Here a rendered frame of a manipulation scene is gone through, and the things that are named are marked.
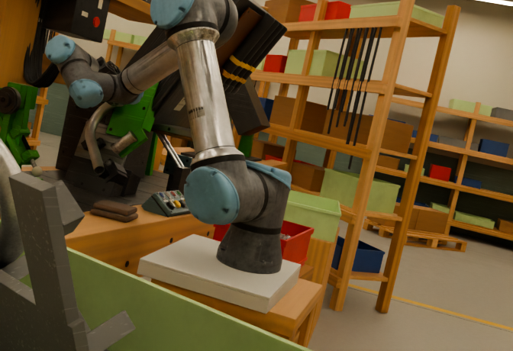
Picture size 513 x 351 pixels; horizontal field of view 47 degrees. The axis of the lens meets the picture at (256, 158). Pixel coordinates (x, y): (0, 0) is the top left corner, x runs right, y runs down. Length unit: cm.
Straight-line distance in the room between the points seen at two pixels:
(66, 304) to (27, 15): 153
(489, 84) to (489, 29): 92
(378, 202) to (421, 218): 424
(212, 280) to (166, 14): 56
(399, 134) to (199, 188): 339
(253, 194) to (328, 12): 400
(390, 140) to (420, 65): 638
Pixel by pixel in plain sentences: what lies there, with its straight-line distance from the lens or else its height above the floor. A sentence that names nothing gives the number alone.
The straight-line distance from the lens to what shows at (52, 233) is 46.
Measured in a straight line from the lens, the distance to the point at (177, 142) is 1076.
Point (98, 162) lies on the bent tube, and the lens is 176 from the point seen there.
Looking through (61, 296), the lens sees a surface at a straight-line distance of 49.
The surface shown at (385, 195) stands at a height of 85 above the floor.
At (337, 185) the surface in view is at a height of 85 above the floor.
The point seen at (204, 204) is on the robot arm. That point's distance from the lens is 119.
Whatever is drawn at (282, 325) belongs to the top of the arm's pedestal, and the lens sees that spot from 122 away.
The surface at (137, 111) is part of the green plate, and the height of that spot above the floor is 116.
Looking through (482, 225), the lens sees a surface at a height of 29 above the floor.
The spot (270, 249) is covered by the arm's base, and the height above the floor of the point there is 94.
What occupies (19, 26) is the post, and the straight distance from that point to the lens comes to 194.
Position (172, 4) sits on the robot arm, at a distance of 129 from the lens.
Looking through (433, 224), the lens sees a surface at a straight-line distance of 885.
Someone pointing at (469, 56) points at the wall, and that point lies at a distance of 1083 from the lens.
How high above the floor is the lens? 122
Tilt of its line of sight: 4 degrees down
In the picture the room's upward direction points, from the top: 12 degrees clockwise
